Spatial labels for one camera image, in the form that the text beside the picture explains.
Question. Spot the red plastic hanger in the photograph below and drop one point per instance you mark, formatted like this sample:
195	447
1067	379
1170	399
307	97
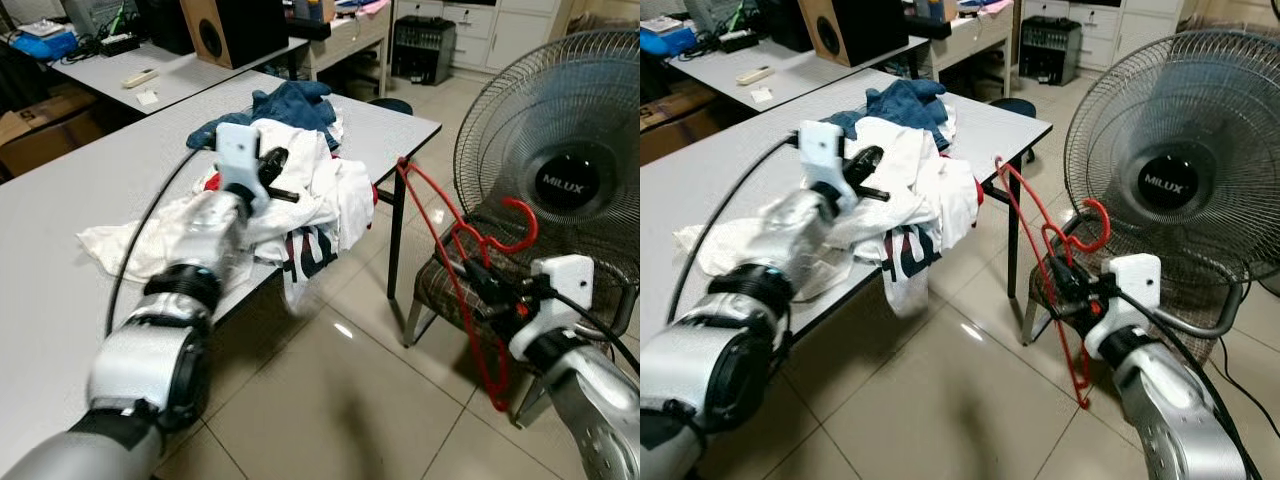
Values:
1106	222
533	222

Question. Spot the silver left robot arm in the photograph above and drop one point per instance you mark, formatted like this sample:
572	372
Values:
140	370
740	360

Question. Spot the blue denim garment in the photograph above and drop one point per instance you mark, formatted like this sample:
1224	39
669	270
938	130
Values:
905	103
295	105

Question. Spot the small white paper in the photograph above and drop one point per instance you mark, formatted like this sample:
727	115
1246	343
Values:
761	96
147	98

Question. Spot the black standing fan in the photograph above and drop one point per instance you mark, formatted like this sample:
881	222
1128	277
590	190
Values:
1170	185
565	180

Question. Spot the dark blue round stool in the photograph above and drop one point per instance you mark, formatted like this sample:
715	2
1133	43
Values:
392	104
1015	105

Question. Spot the wooden speaker black cone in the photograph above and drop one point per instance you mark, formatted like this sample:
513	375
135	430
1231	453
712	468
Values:
245	30
865	30

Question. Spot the white desk with drawers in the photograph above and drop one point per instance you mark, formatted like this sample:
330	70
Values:
345	45
965	40

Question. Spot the long black box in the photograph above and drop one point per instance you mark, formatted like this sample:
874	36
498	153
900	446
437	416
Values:
928	27
308	28

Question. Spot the white remote control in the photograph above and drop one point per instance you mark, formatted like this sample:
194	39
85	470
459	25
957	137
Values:
755	75
140	77

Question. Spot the desk pen holder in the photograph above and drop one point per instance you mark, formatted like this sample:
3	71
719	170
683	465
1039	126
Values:
937	8
315	8

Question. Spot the black desk device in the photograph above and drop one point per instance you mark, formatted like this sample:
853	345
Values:
785	20
165	20

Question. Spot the pink flat item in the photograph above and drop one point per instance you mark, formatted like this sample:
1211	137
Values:
985	7
365	8

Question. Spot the black audio mixer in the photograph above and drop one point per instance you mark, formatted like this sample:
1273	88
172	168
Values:
425	50
1050	50

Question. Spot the brown cardboard box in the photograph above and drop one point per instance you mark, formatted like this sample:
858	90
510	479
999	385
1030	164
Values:
670	130
40	140

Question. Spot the blue box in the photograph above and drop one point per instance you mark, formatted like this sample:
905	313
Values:
45	45
668	42

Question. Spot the white drawer cabinet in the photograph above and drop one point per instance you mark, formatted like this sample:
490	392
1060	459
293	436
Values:
1140	30
500	35

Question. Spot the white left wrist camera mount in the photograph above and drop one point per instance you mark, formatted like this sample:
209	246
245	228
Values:
825	150
238	150

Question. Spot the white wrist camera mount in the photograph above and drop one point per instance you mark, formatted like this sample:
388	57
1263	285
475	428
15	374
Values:
825	150
238	150
1135	285
565	280

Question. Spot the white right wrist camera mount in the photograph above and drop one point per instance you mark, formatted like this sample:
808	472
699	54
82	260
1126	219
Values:
1135	285
565	280

